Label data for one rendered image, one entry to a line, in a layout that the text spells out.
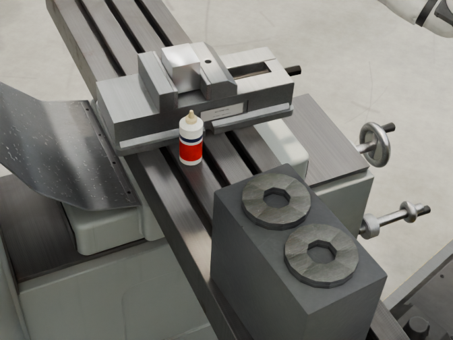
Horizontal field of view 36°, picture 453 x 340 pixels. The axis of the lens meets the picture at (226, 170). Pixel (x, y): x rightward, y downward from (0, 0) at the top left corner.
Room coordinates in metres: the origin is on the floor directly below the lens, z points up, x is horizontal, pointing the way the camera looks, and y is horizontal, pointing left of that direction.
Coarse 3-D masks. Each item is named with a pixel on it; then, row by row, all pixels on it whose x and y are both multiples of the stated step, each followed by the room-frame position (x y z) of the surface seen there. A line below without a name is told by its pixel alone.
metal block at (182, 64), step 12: (168, 48) 1.02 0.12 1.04; (180, 48) 1.02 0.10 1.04; (168, 60) 0.98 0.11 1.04; (180, 60) 0.98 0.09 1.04; (192, 60) 0.99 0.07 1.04; (168, 72) 0.98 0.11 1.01; (180, 72) 0.97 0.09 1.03; (192, 72) 0.98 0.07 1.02; (180, 84) 0.97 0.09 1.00; (192, 84) 0.98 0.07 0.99
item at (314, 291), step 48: (240, 192) 0.63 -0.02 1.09; (288, 192) 0.62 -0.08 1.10; (240, 240) 0.57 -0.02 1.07; (288, 240) 0.54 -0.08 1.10; (336, 240) 0.55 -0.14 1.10; (240, 288) 0.56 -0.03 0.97; (288, 288) 0.48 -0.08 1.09; (336, 288) 0.49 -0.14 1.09; (288, 336) 0.47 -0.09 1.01; (336, 336) 0.48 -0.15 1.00
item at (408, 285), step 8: (448, 248) 1.14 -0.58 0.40; (440, 256) 1.11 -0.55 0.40; (448, 256) 1.11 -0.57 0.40; (424, 264) 1.08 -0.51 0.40; (432, 264) 1.08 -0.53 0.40; (416, 272) 1.05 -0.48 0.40; (424, 272) 1.06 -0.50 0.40; (408, 280) 1.03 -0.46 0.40; (416, 280) 1.03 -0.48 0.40; (400, 288) 1.00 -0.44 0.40; (408, 288) 1.00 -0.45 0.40; (392, 296) 0.98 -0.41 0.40; (400, 296) 0.98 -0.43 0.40; (392, 304) 0.95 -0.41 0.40
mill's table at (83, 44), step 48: (48, 0) 1.42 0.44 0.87; (96, 0) 1.37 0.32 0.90; (144, 0) 1.39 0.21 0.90; (96, 48) 1.19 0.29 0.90; (144, 48) 1.20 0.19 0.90; (96, 96) 1.10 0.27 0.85; (240, 144) 0.93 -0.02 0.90; (144, 192) 0.85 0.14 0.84; (192, 192) 0.81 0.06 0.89; (192, 240) 0.70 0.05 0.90; (192, 288) 0.66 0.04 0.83; (240, 336) 0.53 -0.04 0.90; (384, 336) 0.55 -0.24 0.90
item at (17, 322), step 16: (0, 224) 0.73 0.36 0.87; (0, 240) 0.71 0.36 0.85; (0, 256) 0.71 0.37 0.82; (0, 272) 0.69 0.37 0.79; (0, 288) 0.68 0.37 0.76; (16, 288) 0.73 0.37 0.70; (0, 304) 0.67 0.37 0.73; (16, 304) 0.71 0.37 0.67; (0, 320) 0.66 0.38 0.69; (16, 320) 0.69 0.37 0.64; (0, 336) 0.65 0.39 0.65; (16, 336) 0.68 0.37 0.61
